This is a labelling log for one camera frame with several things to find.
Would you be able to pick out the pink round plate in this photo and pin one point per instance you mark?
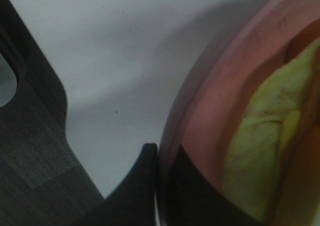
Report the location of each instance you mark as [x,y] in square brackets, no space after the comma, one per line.
[190,158]

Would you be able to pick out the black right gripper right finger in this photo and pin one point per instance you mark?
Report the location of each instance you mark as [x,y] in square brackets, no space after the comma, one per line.
[150,191]

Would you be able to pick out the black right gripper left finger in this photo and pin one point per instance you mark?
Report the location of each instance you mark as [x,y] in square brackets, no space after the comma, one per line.
[42,181]

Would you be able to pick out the white bread sandwich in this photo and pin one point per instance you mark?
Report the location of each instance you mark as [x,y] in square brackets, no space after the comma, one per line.
[271,169]

